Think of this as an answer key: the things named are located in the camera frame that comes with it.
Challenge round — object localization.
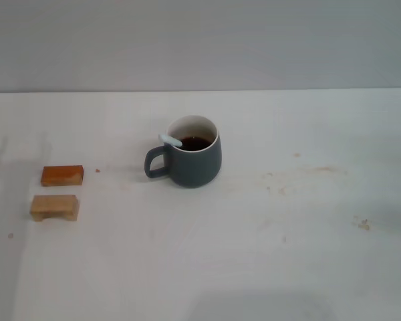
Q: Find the light notched wooden block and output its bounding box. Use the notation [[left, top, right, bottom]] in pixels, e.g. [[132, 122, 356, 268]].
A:
[[29, 195, 80, 222]]

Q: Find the dark orange wooden block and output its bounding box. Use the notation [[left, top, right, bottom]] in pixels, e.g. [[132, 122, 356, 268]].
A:
[[41, 165, 86, 187]]

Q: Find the blue handled metal spoon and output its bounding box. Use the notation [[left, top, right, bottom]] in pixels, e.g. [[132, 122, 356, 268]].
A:
[[158, 134, 183, 147]]

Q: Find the grey ceramic mug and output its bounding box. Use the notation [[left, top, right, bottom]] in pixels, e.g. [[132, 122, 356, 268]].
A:
[[144, 114, 222, 189]]

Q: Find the dark coffee liquid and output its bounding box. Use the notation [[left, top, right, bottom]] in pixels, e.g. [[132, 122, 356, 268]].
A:
[[180, 136, 213, 152]]

